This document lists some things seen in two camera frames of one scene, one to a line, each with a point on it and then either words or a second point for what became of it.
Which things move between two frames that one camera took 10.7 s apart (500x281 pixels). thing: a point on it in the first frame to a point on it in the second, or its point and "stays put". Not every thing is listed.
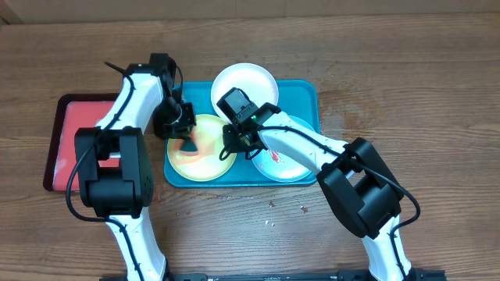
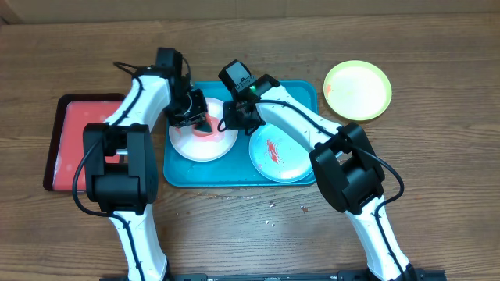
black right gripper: x=235 y=145 to x=235 y=123
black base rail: x=340 y=275 stays put
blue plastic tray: x=296 y=98 stays put
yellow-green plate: x=204 y=165 to x=357 y=90
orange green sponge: x=188 y=146 to x=205 y=128
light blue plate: x=277 y=165 stays put
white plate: x=256 y=82 to x=188 y=144
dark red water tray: x=73 y=111 stays put
